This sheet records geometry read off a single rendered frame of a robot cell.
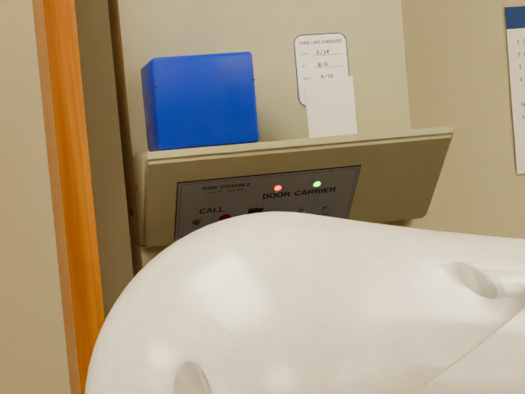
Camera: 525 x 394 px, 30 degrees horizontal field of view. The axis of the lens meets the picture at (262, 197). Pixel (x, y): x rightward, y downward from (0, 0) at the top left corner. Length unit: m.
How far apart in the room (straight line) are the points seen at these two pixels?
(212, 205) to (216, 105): 0.11
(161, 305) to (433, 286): 0.07
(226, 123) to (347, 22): 0.23
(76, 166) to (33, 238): 0.53
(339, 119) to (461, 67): 0.65
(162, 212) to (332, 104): 0.21
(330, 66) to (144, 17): 0.21
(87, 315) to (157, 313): 0.73
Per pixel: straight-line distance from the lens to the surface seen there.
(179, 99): 0.96
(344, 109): 1.02
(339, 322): 0.23
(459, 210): 1.64
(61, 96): 0.96
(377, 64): 1.12
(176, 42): 1.07
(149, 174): 0.95
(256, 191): 1.00
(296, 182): 1.00
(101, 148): 1.49
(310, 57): 1.10
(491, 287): 0.27
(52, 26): 0.97
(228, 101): 0.96
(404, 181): 1.06
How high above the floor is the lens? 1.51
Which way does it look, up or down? 3 degrees down
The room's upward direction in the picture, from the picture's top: 5 degrees counter-clockwise
